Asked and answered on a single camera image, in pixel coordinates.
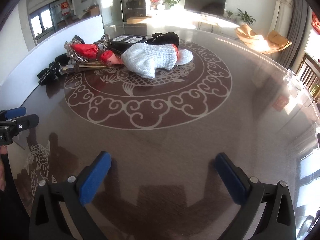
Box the black lace trimmed glove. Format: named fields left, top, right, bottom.
left=37, top=54, right=70, bottom=86

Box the black soap bar box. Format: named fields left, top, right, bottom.
left=110, top=35, right=152, bottom=53

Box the black fuzzy glove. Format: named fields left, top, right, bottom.
left=151, top=32, right=180, bottom=48

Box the white cardboard sorting box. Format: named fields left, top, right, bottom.
left=1, top=15, right=105, bottom=109

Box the person's left hand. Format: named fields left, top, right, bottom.
left=0, top=146, right=8, bottom=192

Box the rhinestone bow hair clip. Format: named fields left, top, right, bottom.
left=63, top=35, right=89, bottom=63

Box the wooden chair by window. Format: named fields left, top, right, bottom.
left=297, top=53, right=320, bottom=102

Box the orange lounge chair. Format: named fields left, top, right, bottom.
left=235, top=24, right=292, bottom=54

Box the red flower plant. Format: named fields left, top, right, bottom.
left=150, top=0, right=161, bottom=10

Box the green potted plant left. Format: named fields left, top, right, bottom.
left=163, top=0, right=180, bottom=9

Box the green potted plant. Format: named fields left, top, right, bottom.
left=236, top=9, right=256, bottom=25
left=163, top=0, right=180, bottom=9

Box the white floor air conditioner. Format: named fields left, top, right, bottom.
left=269, top=0, right=294, bottom=37

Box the grey curtain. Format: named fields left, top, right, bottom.
left=277, top=0, right=312, bottom=72

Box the white tv console table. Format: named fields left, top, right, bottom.
left=184, top=11, right=239, bottom=32

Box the green potted plant right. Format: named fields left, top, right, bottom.
left=236, top=9, right=256, bottom=25

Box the black flat television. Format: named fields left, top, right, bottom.
left=184, top=0, right=226, bottom=16

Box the red wall hanging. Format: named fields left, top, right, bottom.
left=311, top=12, right=320, bottom=35

